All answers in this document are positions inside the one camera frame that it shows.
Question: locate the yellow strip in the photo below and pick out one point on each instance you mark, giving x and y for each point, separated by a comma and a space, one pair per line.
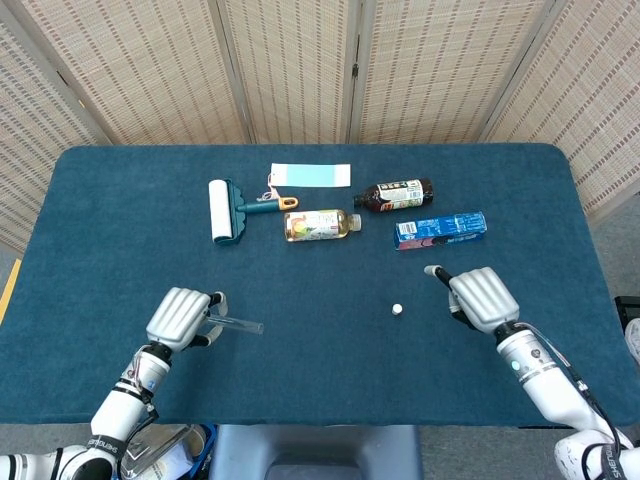
9, 290

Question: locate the white and blue paper card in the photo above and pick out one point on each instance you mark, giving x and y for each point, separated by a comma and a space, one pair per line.
310, 175

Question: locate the teal lint roller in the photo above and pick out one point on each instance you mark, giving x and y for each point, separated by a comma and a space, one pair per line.
220, 210

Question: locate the white rubber stopper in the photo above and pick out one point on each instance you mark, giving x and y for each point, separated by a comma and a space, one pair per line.
397, 309

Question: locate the woven bamboo folding screen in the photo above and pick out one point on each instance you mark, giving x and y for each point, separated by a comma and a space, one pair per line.
150, 65

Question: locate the clear glass test tube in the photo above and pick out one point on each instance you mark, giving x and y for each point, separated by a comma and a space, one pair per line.
247, 326

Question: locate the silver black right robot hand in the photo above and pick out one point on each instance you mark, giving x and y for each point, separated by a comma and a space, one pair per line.
482, 300

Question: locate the dark tea bottle black cap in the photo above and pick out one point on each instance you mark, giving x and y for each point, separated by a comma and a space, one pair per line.
395, 195

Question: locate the clear plastic container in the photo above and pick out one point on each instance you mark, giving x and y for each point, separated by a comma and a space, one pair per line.
170, 445

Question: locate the yellow tea bottle white cap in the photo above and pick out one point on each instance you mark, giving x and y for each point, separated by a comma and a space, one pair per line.
315, 226

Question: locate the black box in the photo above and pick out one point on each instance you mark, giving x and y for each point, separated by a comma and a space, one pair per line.
627, 307

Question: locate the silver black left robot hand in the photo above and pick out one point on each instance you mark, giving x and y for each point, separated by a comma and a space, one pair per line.
175, 317

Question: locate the blue cookie box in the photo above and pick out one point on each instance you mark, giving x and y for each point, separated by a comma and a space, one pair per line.
440, 227

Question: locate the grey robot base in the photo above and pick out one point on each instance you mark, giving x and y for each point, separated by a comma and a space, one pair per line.
315, 450

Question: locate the blue table cloth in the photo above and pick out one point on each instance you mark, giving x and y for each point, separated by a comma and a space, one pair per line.
320, 360

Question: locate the blue plastic bin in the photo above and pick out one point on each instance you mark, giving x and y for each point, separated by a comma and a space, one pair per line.
211, 435

